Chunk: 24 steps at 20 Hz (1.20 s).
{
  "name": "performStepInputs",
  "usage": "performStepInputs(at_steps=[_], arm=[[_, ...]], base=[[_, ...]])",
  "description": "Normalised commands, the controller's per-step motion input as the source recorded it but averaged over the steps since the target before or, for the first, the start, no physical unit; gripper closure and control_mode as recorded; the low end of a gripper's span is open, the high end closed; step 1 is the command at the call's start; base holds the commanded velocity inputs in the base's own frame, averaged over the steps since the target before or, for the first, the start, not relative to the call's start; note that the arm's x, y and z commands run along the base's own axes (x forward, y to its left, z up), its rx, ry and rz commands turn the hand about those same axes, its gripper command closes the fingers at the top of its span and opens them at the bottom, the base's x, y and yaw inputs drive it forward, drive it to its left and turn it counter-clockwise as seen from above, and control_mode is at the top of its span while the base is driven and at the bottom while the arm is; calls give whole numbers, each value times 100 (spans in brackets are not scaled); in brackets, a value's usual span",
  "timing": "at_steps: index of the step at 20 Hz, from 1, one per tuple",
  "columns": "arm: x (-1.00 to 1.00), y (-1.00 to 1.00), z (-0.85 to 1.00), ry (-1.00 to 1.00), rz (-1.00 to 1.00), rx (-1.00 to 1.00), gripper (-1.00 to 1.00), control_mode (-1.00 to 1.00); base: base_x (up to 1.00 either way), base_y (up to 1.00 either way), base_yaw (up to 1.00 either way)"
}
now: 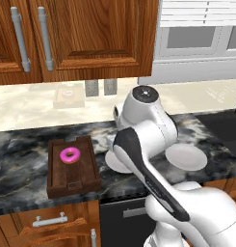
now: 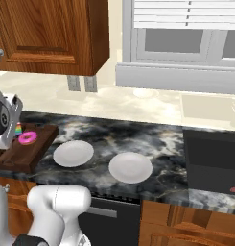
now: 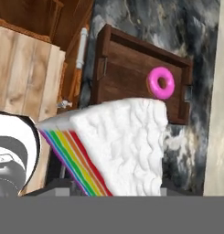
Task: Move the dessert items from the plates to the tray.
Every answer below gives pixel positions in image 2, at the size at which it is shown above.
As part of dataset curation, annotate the grey wall socket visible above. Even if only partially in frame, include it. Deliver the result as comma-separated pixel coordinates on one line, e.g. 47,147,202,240
82,75,99,93
66,75,82,92

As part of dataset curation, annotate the brown wooden wall cupboard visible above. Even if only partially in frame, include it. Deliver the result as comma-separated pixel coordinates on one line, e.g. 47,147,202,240
0,0,110,77

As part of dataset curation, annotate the pink frosted donut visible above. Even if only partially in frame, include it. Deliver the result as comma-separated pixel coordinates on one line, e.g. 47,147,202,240
18,131,38,146

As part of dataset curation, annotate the dark wooden tray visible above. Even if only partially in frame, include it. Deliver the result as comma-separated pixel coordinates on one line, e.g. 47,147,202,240
0,123,59,175

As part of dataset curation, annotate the grey window with blinds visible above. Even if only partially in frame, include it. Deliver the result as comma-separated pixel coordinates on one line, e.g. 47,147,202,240
115,0,235,96

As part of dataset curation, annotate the rainbow cake slice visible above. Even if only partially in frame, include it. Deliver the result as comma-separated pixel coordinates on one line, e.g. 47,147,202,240
14,121,23,137

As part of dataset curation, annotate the black dishwasher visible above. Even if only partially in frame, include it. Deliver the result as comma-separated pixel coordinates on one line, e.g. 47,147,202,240
78,191,143,246

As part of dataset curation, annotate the brown wooden base cupboard door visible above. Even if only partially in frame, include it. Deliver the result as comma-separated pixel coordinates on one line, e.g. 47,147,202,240
138,199,235,246

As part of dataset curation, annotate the silver dishwasher handle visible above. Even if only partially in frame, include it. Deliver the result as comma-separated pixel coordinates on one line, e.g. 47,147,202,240
86,206,118,219

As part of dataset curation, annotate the white round plate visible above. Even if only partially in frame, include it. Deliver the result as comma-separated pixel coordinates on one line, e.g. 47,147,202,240
53,139,95,168
107,151,153,185

